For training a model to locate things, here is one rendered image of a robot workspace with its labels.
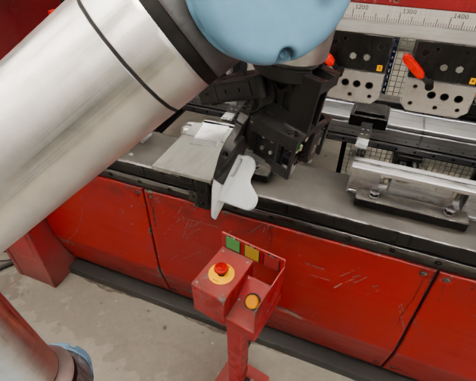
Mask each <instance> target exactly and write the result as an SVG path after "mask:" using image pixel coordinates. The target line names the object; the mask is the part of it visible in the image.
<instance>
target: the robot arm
mask: <svg viewBox="0 0 476 381"><path fill-rule="evenodd" d="M350 1H351V0H65V1H64V2H63V3H61V4H60V5H59V6H58V7H57V8H56V9H55V10H54V11H53V12H52V13H50V14H49V15H48V16H47V17H46V18H45V19H44V20H43V21H42V22H41V23H40V24H39V25H38V26H37V27H36V28H35V29H34V30H33V31H32V32H31V33H29V34H28V35H27V36H26V37H25V38H24V39H23V40H22V41H21V42H20V43H18V44H17V45H16V46H15V47H14V48H13V49H12V50H11V51H10V52H9V53H8V54H6V55H5V56H4V57H3V58H2V59H1V60H0V254H1V253H3V252H4V251H5V250H6V249H7V248H8V247H10V246H11V245H12V244H14V243H15V242H16V241H17V240H19V239H20V238H21V237H22V236H23V235H24V234H26V233H27V232H28V231H30V230H31V229H32V228H34V227H35V226H36V225H37V224H38V223H39V222H41V221H42V220H43V219H44V218H46V217H47V216H48V215H50V214H51V213H52V212H53V211H54V210H55V209H57V208H58V207H59V206H61V205H62V204H63V203H65V202H66V201H67V200H68V199H69V198H70V197H71V196H73V195H74V194H75V193H77V192H78V191H79V190H81V189H82V188H83V187H84V186H85V185H86V184H88V183H89V182H90V181H91V180H93V179H94V178H95V177H97V176H98V175H99V174H100V173H102V171H104V170H105V169H106V168H107V167H109V166H110V165H111V164H113V163H114V162H115V161H117V159H118V158H120V157H121V156H122V155H124V154H125V153H126V152H127V151H129V150H130V149H131V148H133V146H135V145H136V144H137V143H138V142H140V141H141V140H142V139H144V138H145V137H146V136H147V135H149V134H150V133H151V132H152V131H153V130H154V129H156V128H157V127H158V126H160V125H161V124H162V123H163V122H165V121H166V120H167V119H168V118H169V117H170V116H172V115H173V114H174V113H176V112H177V111H178V110H180V109H181V108H182V107H183V106H184V105H185V104H187V103H188V102H189V101H191V100H192V99H193V98H194V97H196V96H197V95H199V98H200V100H201V104H202V105H203V104H212V105H218V104H224V103H226V102H231V101H245V100H246V106H244V107H243V108H242V111H241V112H240V114H239V115H238V117H237V120H236V123H235V125H234V127H233V130H232V132H231V133H230V134H229V136H228V137H227V140H226V141H225V142H224V145H223V147H222V148H221V152H220V154H219V157H218V161H217V164H216V167H215V173H214V175H213V178H214V181H213V184H212V211H211V217H213V219H217V217H218V215H219V213H220V212H221V210H222V208H223V206H224V203H227V204H230V205H232V206H236V207H239V208H241V209H244V210H252V209H254V208H255V207H256V205H257V202H258V196H257V194H256V192H255V190H254V189H253V187H252V185H251V178H252V176H253V173H254V171H255V167H256V164H255V161H254V159H253V158H252V157H251V156H244V153H245V151H246V148H247V149H249V150H253V153H254V154H256V155H258V156H259V157H261V158H262V159H264V160H265V162H266V163H267V164H269V165H271V171H273V172H275V173H276V174H278V175H279V176H281V177H282V178H285V179H286V180H288V179H289V174H290V172H291V168H292V164H294V166H295V165H296V164H297V163H299V162H301V161H302V162H303V163H311V162H312V159H313V158H314V154H315V153H316V154H318V155H320V152H321V150H322V147H323V143H324V141H325V138H326V134H327V132H328V129H329V125H330V123H331V120H332V117H330V116H327V115H326V114H324V113H322V110H323V105H324V103H325V100H326V96H327V93H328V90H330V89H331V88H333V87H334V86H336V85H337V83H338V79H339V77H340V74H341V72H339V71H337V70H334V69H332V68H330V67H328V66H325V65H324V62H325V61H326V59H327V58H328V56H329V51H330V48H331V45H332V40H333V37H334V35H335V30H336V27H337V25H338V23H339V21H340V20H341V19H342V17H343V15H344V14H345V12H346V10H347V8H348V6H349V4H350ZM240 61H244V62H246V63H249V64H252V65H253V67H254V68H255V70H248V71H244V72H240V73H232V74H228V75H227V74H226V72H227V71H228V70H229V69H231V68H232V67H233V66H235V65H236V64H237V63H239V62H240ZM323 128H325V129H324V131H323V135H322V138H321V140H320V136H321V133H322V130H323ZM319 140H320V145H319V144H318V142H319ZM286 166H288V167H287V169H285V167H286ZM0 381H94V371H93V367H92V362H91V358H90V356H89V355H88V353H87V352H86V351H85V350H84V349H83V348H80V347H78V346H77V345H74V346H70V344H69V343H52V344H48V345H47V344H46V343H45V342H44V340H43V339H42V338H41V337H40V336H39V335H38V334H37V332H36V331H34V329H33V328H32V327H31V326H30V325H29V324H28V323H27V322H26V320H25V319H24V318H23V317H22V316H21V315H20V313H19V312H18V311H17V310H16V309H15V308H14V306H13V305H12V304H11V303H10V302H9V301H8V300H7V299H6V298H5V297H4V296H3V295H2V293H1V292H0Z"/></svg>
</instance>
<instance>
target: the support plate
mask: <svg viewBox="0 0 476 381"><path fill-rule="evenodd" d="M202 125H203V124H201V123H197V122H195V123H194V124H192V126H191V127H189V129H188V130H186V132H185V133H184V134H187V135H182V136H181V137H180V138H179V139H178V140H177V141H176V142H175V143H173V145H172V146H170V148H169V149H167V151H166V152H164V154H163V155H162V156H161V157H160V158H159V159H158V160H157V161H156V162H155V163H154V164H153V165H152V169H157V170H160V171H164V172H168V173H172V174H175V175H180V176H184V177H187V178H192V179H195V180H198V181H204V182H207V183H211V182H212V180H213V179H214V178H213V175H214V173H215V167H216V164H217V161H218V157H219V154H220V152H221V148H222V147H223V145H224V143H221V142H222V141H223V142H225V141H226V140H227V137H228V136H229V134H230V133H231V132H232V130H230V129H228V130H227V131H226V133H225V135H224V137H223V138H222V140H221V142H220V144H219V145H218V147H217V148H213V147H204V146H199V145H195V144H190V139H189V138H194V136H195V135H196V134H197V132H198V131H199V130H200V128H201V127H202ZM190 135H193V136H190Z"/></svg>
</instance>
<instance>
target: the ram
mask: <svg viewBox="0 0 476 381"><path fill-rule="evenodd" d="M350 2H356V3H364V4H372V5H388V6H397V7H405V8H421V9H430V10H439V11H455V12H463V13H472V14H476V0H351V1H350ZM336 30H341V31H348V32H356V33H369V34H375V35H382V36H395V37H402V38H408V39H421V40H428V41H435V42H448V43H455V44H462V45H474V46H476V31H474V30H466V29H452V28H445V27H437V26H423V25H415V24H408V23H394V22H386V21H378V20H364V19H357V18H350V17H343V18H342V19H341V20H340V21H339V23H338V25H337V27H336Z"/></svg>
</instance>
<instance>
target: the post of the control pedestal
mask: <svg viewBox="0 0 476 381"><path fill-rule="evenodd" d="M248 351H249V340H248V339H247V338H245V337H244V336H241V335H239V334H238V333H236V332H235V331H233V330H231V329H230V328H228V327H227V359H228V380H229V381H243V380H244V379H245V378H246V376H247V373H248Z"/></svg>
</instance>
